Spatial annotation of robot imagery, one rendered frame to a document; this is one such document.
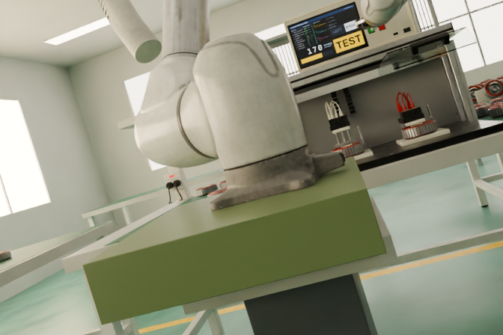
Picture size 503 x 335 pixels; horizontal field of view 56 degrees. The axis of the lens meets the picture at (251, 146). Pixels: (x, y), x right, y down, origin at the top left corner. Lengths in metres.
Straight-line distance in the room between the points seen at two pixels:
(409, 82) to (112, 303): 1.47
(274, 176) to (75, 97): 8.68
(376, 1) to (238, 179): 0.68
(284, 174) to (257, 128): 0.08
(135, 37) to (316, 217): 2.15
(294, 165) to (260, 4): 7.65
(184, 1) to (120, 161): 8.04
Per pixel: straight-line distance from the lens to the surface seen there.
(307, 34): 1.79
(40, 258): 2.20
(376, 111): 1.88
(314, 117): 1.88
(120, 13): 2.76
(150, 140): 0.94
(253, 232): 0.60
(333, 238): 0.59
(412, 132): 1.60
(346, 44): 1.77
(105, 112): 9.08
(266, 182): 0.75
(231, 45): 0.78
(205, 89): 0.78
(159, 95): 0.93
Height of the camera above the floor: 0.92
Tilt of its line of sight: level
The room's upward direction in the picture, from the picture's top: 17 degrees counter-clockwise
